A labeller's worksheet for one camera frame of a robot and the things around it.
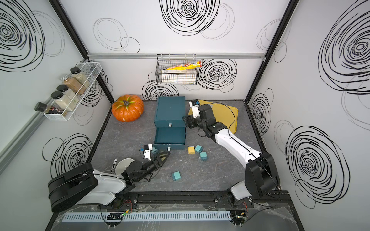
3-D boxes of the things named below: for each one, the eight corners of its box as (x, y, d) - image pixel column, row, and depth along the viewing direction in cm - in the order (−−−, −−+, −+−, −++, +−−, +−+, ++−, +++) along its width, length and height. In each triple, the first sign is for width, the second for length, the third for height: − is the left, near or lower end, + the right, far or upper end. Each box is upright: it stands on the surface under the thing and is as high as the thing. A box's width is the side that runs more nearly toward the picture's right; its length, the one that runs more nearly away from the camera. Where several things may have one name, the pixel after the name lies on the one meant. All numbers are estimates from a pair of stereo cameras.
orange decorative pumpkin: (114, 124, 107) (107, 114, 97) (122, 105, 119) (117, 94, 110) (141, 124, 107) (136, 114, 97) (146, 105, 119) (142, 94, 110)
